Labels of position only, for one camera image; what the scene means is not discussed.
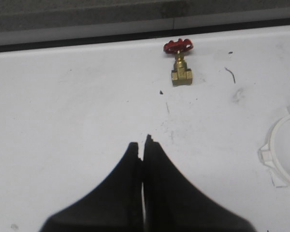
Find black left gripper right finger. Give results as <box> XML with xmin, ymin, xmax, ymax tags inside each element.
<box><xmin>143</xmin><ymin>135</ymin><xmax>255</xmax><ymax>232</ymax></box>

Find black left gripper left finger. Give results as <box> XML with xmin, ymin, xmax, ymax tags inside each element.
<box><xmin>41</xmin><ymin>142</ymin><xmax>143</xmax><ymax>232</ymax></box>

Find white half-ring pipe clamp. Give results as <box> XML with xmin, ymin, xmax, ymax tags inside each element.
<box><xmin>258</xmin><ymin>106</ymin><xmax>290</xmax><ymax>186</ymax></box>

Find brass valve red handwheel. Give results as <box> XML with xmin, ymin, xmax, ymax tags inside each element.
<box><xmin>163</xmin><ymin>38</ymin><xmax>193</xmax><ymax>87</ymax></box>

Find grey stone counter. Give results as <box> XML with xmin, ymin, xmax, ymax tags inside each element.
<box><xmin>0</xmin><ymin>0</ymin><xmax>290</xmax><ymax>45</ymax></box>

